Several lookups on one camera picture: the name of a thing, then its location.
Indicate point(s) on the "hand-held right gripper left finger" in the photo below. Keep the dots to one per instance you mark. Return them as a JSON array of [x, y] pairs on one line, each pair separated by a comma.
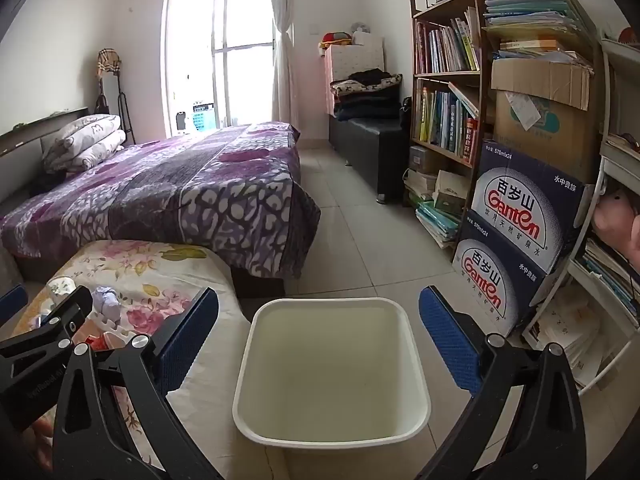
[[190, 340]]

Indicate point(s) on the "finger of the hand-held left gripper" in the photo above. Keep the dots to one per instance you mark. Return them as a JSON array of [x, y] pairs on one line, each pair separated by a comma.
[[12, 300], [72, 310]]

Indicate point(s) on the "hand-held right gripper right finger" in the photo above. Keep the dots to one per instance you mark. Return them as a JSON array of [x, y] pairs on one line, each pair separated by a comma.
[[450, 350]]

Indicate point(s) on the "red snack wrapper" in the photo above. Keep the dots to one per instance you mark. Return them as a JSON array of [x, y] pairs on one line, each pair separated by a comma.
[[97, 342]]

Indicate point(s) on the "white plastic bin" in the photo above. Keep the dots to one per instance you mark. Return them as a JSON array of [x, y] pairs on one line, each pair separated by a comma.
[[330, 370]]

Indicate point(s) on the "crumpled light blue cloth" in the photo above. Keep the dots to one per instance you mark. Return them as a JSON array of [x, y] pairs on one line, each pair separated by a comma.
[[106, 302]]

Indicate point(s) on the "dark blue water carton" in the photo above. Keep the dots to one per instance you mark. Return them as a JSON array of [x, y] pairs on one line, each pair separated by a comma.
[[495, 285], [520, 205]]

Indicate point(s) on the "floral printed cloth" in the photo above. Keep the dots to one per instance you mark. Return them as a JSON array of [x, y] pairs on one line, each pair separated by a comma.
[[150, 270]]

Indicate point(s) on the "stack of magazines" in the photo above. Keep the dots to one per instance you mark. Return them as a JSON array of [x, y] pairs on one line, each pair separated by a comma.
[[570, 335]]

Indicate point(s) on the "pile of books on floor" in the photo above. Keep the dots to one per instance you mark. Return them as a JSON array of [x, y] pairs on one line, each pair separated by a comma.
[[440, 200]]

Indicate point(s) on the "bed with purple patterned cover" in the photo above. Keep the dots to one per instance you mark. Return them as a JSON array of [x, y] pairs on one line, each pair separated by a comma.
[[175, 185]]

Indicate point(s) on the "dark wooden headboard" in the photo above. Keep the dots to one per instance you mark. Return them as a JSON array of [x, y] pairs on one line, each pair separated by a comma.
[[40, 127]]

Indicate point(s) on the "pink plush toy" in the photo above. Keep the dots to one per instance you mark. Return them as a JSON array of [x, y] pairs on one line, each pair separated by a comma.
[[617, 225]]

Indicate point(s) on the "black bench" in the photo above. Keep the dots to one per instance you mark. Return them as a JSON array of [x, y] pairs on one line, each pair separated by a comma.
[[365, 145]]

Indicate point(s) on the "blue and white crate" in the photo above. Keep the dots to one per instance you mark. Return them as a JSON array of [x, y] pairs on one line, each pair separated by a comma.
[[204, 117]]

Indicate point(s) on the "row of colourful upright books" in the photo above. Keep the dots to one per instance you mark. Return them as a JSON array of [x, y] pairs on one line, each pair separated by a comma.
[[445, 120]]

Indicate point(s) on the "standing rack with plaid scarf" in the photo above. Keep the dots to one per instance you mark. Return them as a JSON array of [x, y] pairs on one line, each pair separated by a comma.
[[110, 65]]

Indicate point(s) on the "brown cardboard box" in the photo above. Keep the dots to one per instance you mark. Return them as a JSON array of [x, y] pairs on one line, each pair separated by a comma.
[[545, 120]]

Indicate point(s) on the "stack of folded blankets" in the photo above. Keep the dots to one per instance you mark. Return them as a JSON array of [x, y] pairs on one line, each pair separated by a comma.
[[365, 95]]

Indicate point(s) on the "wooden bookshelf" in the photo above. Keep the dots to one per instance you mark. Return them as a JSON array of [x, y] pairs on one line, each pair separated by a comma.
[[475, 77]]

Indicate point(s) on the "white curved shelf rack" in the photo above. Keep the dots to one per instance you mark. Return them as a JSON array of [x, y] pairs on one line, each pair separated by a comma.
[[607, 110]]

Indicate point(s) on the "window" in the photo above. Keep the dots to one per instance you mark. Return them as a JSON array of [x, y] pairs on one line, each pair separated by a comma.
[[220, 50]]

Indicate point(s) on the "row of tall slanted books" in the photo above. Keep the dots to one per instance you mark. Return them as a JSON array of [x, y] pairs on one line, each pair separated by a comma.
[[450, 47]]

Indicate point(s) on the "white curtain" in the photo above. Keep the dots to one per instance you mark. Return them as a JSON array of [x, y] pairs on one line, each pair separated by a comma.
[[284, 50]]

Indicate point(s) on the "pink cabinet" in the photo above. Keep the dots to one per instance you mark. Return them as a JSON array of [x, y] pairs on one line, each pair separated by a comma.
[[350, 57]]

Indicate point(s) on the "red plush toy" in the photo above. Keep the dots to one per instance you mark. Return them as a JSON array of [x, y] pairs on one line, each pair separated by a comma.
[[336, 38]]

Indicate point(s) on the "stack of papers and folders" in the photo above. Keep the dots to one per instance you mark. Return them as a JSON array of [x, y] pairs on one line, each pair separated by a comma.
[[535, 15]]

